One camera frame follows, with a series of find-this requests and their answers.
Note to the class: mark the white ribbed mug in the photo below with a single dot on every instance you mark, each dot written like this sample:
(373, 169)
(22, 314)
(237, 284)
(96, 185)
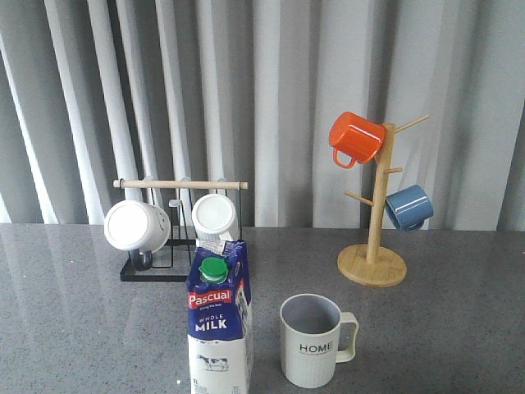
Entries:
(215, 218)

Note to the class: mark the blue Pascual milk carton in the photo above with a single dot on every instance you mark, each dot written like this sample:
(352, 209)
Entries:
(220, 319)

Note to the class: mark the black wire cup rack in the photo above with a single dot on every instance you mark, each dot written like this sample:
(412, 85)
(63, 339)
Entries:
(177, 198)

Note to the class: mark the orange enamel mug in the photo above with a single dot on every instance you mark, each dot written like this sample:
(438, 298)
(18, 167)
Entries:
(355, 139)

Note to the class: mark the cream HOME cup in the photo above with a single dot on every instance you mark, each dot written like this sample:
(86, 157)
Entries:
(315, 336)

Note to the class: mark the grey curtain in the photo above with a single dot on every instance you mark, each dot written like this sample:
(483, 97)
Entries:
(93, 91)

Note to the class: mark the blue enamel mug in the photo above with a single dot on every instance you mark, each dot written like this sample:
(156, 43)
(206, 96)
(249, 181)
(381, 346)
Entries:
(409, 208)

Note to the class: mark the white mug black handle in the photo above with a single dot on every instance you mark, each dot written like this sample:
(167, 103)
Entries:
(139, 228)

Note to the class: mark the wooden mug tree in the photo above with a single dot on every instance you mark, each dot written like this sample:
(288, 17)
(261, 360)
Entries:
(371, 264)

